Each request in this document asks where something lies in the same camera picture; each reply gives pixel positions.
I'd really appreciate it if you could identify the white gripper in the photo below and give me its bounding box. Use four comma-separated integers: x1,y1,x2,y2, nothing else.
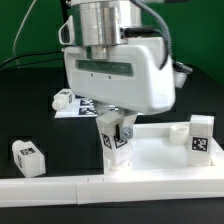
64,37,175,140

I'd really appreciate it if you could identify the white square tabletop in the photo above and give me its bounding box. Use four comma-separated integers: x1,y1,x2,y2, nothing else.
102,121,224,174

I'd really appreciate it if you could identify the white sheet with tags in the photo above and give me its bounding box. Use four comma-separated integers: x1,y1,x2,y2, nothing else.
54,96,148,119

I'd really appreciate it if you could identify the white L-shaped obstacle fence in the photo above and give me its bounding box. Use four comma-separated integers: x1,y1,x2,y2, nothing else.
0,143,224,207

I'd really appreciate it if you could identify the black cable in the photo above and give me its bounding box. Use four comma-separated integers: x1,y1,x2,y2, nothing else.
0,49,71,70

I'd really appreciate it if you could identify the grey cable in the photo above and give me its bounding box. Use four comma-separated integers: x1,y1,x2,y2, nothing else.
12,0,38,58

